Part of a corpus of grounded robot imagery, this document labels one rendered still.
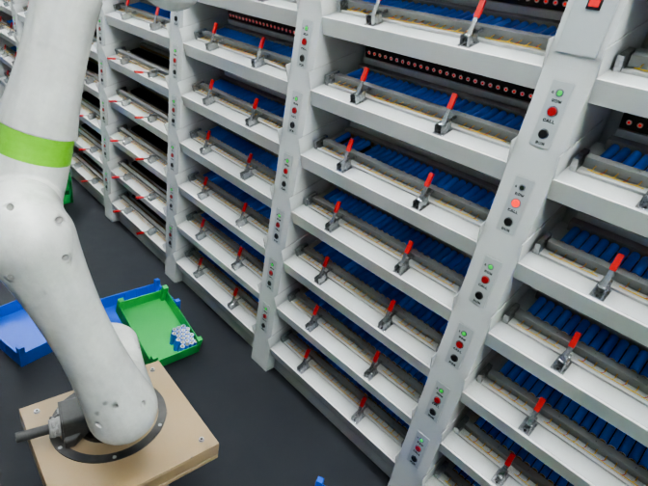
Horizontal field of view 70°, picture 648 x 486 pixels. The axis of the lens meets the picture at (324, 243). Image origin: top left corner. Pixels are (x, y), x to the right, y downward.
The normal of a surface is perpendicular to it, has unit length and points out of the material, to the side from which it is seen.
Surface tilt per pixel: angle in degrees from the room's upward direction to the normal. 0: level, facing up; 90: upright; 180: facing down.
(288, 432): 0
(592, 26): 90
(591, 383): 20
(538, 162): 90
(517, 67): 110
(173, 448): 2
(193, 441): 2
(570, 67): 90
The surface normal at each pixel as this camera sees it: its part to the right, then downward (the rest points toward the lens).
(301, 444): 0.18, -0.87
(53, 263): 0.79, 0.40
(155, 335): 0.36, -0.72
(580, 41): -0.70, 0.22
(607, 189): -0.07, -0.75
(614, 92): -0.72, 0.50
